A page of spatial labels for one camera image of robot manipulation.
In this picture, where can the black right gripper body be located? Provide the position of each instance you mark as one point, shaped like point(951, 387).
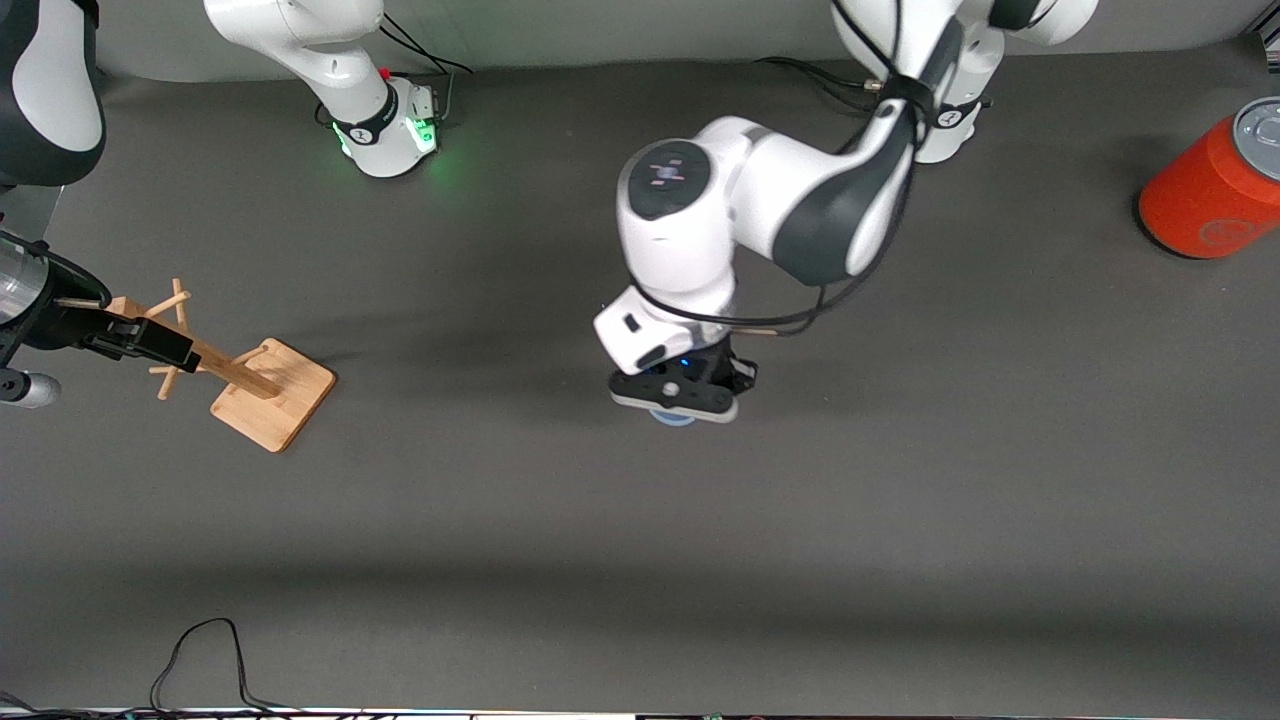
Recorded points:
point(58, 327)

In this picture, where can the orange drink can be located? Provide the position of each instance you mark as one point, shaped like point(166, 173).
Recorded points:
point(1210, 185)

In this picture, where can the aluminium frame rail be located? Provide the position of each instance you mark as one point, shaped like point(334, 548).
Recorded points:
point(1268, 38)

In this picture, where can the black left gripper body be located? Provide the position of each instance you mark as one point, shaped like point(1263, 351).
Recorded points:
point(738, 373)

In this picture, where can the light blue plastic cup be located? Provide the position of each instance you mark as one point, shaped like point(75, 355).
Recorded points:
point(675, 420)

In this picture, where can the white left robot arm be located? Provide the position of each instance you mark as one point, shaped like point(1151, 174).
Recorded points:
point(760, 200)

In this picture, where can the wooden cup rack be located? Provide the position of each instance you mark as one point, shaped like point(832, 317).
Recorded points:
point(275, 400)

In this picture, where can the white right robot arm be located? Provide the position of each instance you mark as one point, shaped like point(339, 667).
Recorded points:
point(330, 50)

